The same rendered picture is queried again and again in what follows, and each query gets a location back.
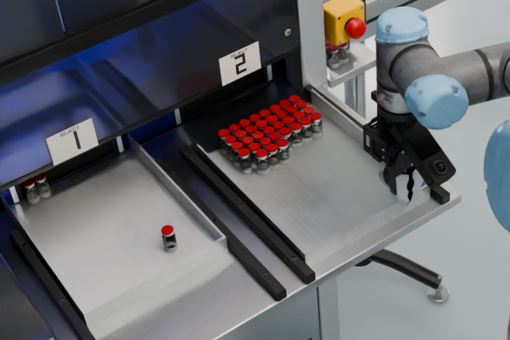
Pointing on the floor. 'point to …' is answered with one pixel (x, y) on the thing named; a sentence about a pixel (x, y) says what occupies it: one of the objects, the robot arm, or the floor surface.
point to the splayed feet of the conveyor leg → (428, 277)
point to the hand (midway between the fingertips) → (407, 201)
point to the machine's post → (328, 326)
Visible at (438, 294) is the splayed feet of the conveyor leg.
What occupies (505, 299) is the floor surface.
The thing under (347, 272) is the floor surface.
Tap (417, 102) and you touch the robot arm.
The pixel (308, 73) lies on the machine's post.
